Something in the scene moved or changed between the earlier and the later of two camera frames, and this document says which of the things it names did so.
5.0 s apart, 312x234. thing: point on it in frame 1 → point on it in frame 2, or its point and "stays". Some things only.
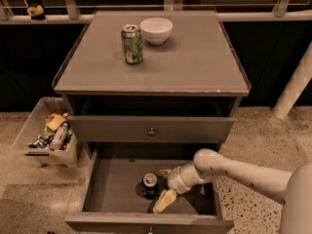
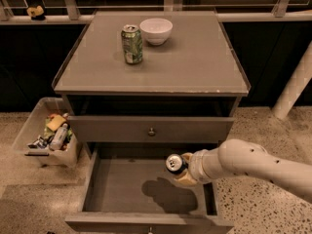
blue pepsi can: (149, 185) → (175, 164)
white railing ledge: (224, 18) stays
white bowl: (156, 30) stays
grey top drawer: (143, 130) stays
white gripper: (175, 179) → (196, 166)
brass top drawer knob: (151, 133) stays
